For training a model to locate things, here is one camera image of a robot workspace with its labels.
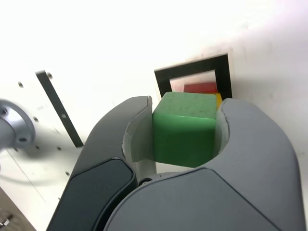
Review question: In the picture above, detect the black tape strip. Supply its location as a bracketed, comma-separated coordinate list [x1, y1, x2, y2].
[35, 70, 84, 148]

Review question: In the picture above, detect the black tape square outline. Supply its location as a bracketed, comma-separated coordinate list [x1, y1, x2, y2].
[154, 54, 233, 102]

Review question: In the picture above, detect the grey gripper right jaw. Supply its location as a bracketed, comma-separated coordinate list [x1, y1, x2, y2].
[102, 98, 300, 231]

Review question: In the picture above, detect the green cube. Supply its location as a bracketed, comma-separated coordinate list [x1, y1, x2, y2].
[152, 91, 218, 168]

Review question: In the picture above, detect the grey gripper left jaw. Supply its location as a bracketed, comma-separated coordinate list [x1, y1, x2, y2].
[47, 95, 159, 231]

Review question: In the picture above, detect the red cube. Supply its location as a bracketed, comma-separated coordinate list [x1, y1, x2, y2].
[184, 82, 217, 94]

